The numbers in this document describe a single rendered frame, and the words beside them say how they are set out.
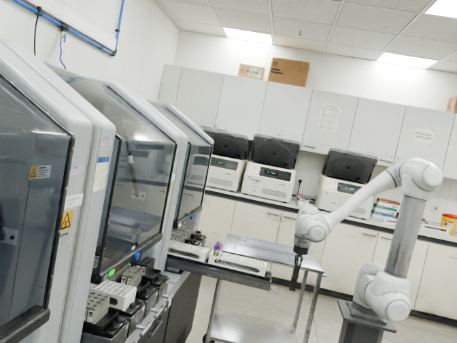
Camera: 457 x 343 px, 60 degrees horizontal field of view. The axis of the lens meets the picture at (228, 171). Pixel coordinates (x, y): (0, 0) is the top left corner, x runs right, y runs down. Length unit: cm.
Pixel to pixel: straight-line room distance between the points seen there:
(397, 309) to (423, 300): 281
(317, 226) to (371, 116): 301
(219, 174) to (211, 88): 104
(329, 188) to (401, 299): 253
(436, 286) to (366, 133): 176
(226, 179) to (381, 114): 186
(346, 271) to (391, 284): 256
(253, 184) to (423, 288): 207
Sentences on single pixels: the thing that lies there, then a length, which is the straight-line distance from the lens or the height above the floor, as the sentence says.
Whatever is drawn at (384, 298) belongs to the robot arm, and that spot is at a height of 89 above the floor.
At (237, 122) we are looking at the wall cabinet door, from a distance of 465.
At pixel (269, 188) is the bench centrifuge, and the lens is 435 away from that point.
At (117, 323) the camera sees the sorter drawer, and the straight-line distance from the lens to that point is 141.
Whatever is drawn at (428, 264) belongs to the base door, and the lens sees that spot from 471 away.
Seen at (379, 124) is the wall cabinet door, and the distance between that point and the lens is 473.
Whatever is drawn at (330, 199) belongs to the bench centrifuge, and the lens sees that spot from 438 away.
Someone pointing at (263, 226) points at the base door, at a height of 60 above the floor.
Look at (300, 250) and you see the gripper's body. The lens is 206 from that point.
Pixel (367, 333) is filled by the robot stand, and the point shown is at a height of 64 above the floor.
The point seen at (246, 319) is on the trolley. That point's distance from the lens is 290.
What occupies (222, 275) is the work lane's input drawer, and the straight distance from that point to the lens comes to 209.
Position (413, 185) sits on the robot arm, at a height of 142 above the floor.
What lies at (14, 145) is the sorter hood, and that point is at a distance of 80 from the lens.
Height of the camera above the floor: 146
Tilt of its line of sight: 4 degrees down
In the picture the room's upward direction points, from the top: 11 degrees clockwise
